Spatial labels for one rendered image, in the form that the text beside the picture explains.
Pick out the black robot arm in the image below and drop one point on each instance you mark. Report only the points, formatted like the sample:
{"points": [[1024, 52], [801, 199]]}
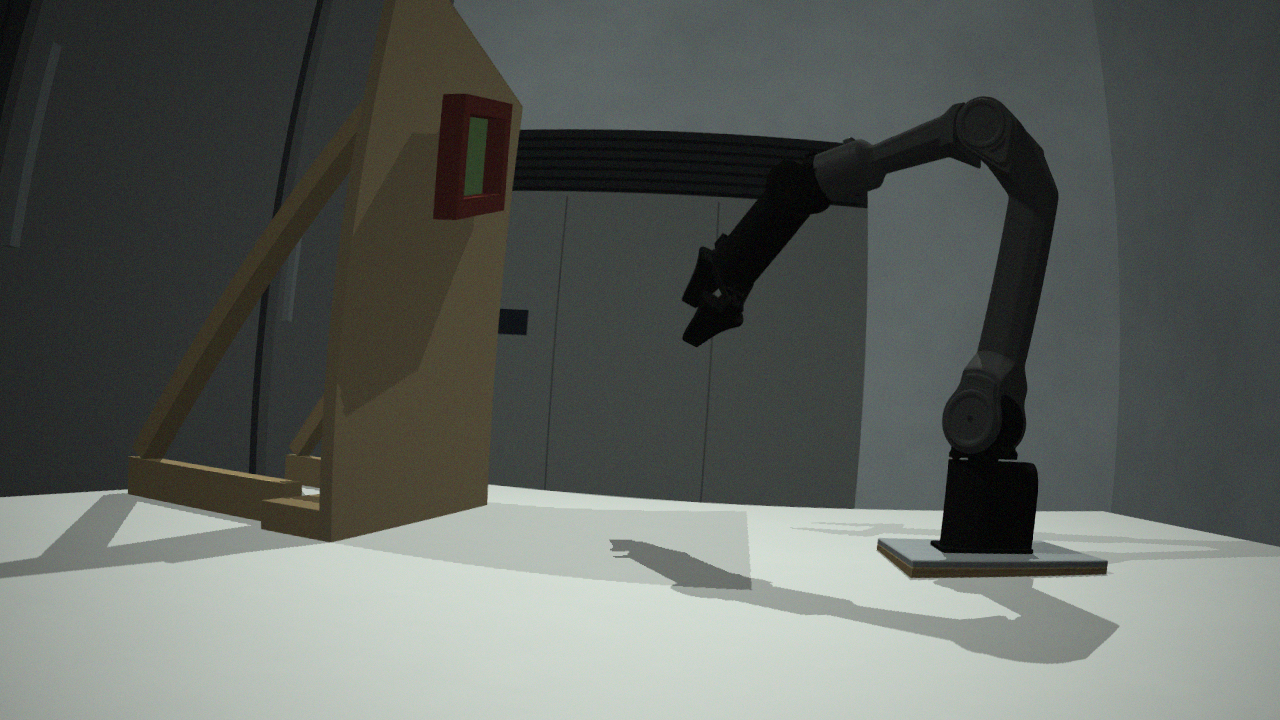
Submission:
{"points": [[990, 505]]}

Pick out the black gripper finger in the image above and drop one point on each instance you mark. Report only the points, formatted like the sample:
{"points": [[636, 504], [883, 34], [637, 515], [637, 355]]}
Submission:
{"points": [[707, 322], [702, 279]]}

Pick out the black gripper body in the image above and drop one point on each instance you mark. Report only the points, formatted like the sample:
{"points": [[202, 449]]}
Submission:
{"points": [[735, 269]]}

